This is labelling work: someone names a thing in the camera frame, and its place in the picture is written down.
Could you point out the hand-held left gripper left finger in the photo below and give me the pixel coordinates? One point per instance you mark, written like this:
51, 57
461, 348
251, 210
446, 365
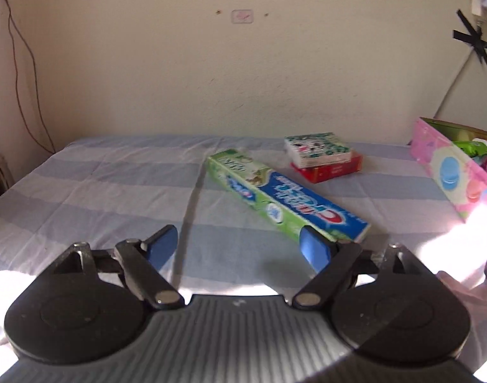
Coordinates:
163, 247

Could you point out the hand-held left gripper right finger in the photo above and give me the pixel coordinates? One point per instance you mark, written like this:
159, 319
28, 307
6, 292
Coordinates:
313, 251

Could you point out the green toothpaste box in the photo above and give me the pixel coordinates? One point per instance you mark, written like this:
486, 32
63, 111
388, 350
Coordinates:
283, 199

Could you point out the pink biscuit tin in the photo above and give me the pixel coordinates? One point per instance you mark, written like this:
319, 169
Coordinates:
447, 171

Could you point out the green packet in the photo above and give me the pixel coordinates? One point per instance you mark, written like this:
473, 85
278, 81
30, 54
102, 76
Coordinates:
471, 147

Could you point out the striped bedsheet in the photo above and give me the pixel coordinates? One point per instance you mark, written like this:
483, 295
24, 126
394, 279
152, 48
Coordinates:
108, 191

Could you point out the red small box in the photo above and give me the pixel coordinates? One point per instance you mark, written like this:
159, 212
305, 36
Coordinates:
335, 171

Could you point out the green patterned small box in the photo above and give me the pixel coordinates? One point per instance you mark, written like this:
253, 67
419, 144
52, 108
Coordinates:
317, 149

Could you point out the black tape cross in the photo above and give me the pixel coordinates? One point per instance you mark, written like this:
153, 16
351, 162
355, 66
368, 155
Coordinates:
479, 42

